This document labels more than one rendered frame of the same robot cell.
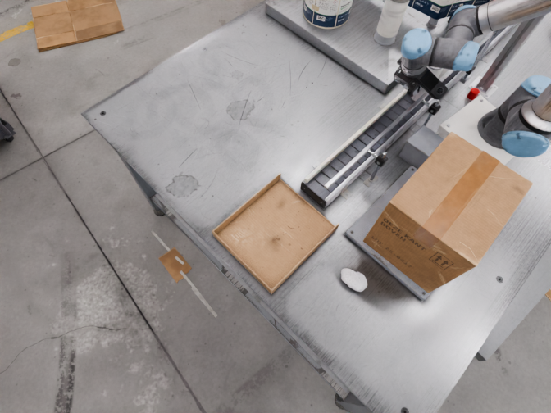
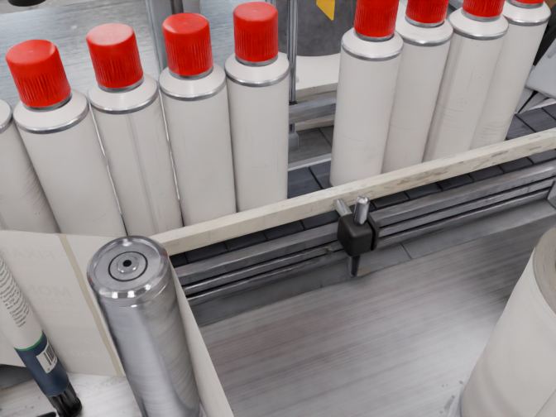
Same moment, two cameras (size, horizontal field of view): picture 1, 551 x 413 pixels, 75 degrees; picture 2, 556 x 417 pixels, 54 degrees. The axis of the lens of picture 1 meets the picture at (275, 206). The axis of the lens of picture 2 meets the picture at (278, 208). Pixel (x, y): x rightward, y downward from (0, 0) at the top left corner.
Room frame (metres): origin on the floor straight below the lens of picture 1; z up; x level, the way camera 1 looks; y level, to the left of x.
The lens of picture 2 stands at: (1.52, -0.48, 1.27)
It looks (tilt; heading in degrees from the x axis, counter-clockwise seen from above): 45 degrees down; 207
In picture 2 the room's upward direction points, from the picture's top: straight up
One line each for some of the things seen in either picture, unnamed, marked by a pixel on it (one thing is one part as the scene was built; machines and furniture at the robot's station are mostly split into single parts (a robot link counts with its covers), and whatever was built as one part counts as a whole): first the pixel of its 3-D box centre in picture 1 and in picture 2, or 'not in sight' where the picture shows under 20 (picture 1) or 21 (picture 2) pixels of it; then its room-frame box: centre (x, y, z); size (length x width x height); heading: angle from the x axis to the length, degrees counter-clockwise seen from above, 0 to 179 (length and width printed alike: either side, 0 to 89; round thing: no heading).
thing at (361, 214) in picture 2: not in sight; (357, 243); (1.19, -0.57, 0.89); 0.03 x 0.03 x 0.12; 48
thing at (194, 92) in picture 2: not in sight; (199, 137); (1.22, -0.71, 0.98); 0.05 x 0.05 x 0.20
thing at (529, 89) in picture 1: (532, 101); not in sight; (0.83, -0.78, 1.05); 0.13 x 0.12 x 0.14; 158
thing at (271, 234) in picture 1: (275, 229); not in sight; (0.44, -0.01, 0.85); 0.30 x 0.26 x 0.04; 138
